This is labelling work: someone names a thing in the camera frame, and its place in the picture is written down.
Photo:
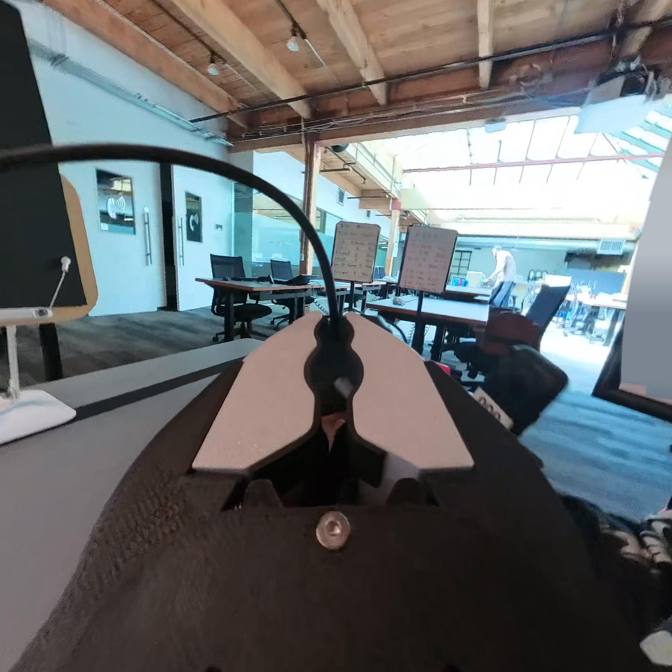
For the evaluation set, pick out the door phone sign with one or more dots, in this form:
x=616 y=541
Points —
x=193 y=218
x=115 y=202

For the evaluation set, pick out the white metal stand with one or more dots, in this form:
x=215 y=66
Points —
x=31 y=414

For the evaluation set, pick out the brown bag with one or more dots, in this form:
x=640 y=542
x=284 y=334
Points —
x=512 y=328

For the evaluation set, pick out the handwritten whiteboard on stand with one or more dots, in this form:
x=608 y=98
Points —
x=356 y=252
x=428 y=260

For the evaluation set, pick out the grey office desk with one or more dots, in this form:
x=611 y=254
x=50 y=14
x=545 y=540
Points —
x=262 y=285
x=446 y=309

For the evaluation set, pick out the white track spotlight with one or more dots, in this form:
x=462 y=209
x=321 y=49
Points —
x=294 y=43
x=212 y=68

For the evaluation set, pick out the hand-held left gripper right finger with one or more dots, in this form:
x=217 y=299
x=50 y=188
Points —
x=409 y=409

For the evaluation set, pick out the black square panel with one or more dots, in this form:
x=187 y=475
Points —
x=31 y=183

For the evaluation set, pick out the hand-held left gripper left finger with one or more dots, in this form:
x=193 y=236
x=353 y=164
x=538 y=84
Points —
x=262 y=409

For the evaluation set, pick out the black office chair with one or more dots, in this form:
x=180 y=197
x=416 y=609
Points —
x=228 y=267
x=282 y=270
x=546 y=309

